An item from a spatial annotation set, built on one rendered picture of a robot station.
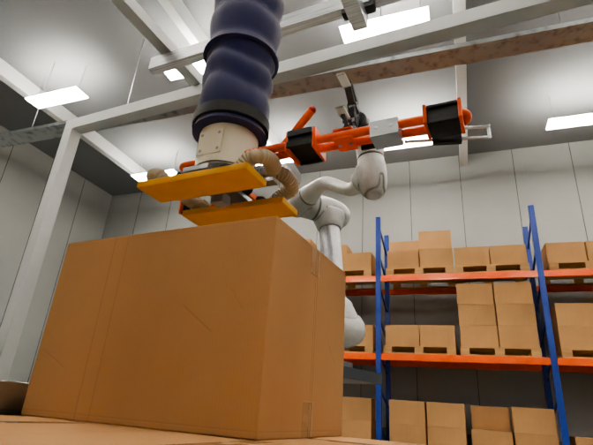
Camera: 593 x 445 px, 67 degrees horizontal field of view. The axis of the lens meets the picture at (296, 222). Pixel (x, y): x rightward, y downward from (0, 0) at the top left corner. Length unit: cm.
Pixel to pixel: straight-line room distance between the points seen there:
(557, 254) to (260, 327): 806
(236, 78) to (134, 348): 78
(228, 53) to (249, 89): 14
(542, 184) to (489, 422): 496
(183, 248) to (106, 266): 22
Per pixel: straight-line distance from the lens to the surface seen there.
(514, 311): 836
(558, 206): 1049
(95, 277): 114
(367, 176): 167
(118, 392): 100
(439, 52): 586
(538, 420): 819
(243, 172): 107
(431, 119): 108
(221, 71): 138
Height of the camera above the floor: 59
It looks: 23 degrees up
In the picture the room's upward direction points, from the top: 4 degrees clockwise
